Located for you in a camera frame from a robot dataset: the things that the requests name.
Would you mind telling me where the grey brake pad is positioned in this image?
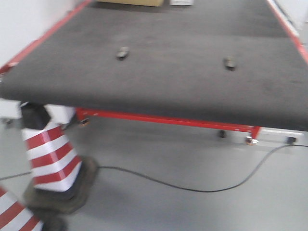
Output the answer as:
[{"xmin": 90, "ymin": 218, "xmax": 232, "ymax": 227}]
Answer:
[
  {"xmin": 116, "ymin": 47, "xmax": 130, "ymax": 60},
  {"xmin": 223, "ymin": 56, "xmax": 236, "ymax": 71}
]

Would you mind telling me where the black conveyor belt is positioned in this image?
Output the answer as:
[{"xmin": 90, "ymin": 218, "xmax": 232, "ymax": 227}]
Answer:
[{"xmin": 0, "ymin": 0, "xmax": 308, "ymax": 132}]

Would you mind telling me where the right red white cone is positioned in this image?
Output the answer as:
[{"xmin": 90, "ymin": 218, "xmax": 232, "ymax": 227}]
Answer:
[{"xmin": 19, "ymin": 101, "xmax": 99, "ymax": 214}]

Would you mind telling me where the red white cone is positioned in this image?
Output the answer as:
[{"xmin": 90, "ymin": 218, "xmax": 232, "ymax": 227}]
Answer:
[
  {"xmin": 19, "ymin": 101, "xmax": 99, "ymax": 214},
  {"xmin": 0, "ymin": 186, "xmax": 67, "ymax": 231}
]

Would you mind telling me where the cardboard box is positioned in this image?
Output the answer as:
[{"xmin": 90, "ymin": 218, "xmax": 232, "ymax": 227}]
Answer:
[{"xmin": 97, "ymin": 0, "xmax": 164, "ymax": 7}]

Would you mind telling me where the long white box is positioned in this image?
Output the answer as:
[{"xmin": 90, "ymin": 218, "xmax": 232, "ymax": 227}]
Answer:
[{"xmin": 169, "ymin": 0, "xmax": 194, "ymax": 6}]

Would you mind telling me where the left red white cone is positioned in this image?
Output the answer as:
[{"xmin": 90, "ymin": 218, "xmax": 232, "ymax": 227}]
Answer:
[{"xmin": 0, "ymin": 186, "xmax": 67, "ymax": 231}]

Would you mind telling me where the red conveyor frame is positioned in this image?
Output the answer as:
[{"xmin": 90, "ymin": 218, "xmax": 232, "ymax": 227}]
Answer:
[{"xmin": 0, "ymin": 0, "xmax": 308, "ymax": 142}]

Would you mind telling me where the black floor cable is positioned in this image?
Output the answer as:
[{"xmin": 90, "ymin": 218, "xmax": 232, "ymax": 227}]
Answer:
[{"xmin": 0, "ymin": 141, "xmax": 308, "ymax": 193}]

